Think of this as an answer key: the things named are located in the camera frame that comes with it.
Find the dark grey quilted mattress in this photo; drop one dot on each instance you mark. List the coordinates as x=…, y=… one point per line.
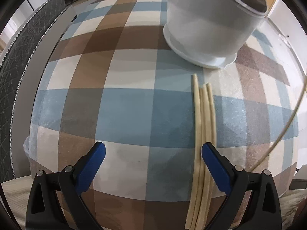
x=14, y=76

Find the single wooden chopstick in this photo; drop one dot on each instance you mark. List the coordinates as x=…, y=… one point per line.
x=298, y=110

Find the tan wooden door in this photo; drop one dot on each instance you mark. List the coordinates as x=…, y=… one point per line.
x=272, y=4

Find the bunch of wooden chopsticks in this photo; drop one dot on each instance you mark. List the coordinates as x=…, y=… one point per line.
x=199, y=124

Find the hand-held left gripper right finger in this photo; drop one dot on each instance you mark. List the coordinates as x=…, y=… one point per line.
x=215, y=165

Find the beige ribbed cloth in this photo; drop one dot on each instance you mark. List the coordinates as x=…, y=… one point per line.
x=295, y=203
x=14, y=196

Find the checkered plaid cloth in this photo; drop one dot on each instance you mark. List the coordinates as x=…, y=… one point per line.
x=132, y=105

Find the grey white utensil holder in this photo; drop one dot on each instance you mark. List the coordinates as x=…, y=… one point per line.
x=203, y=24

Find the clear plastic bag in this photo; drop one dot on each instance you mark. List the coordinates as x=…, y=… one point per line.
x=26, y=148

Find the grey bed frame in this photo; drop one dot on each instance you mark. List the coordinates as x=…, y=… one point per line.
x=31, y=71

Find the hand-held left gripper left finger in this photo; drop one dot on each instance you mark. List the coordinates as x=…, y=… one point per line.
x=92, y=163

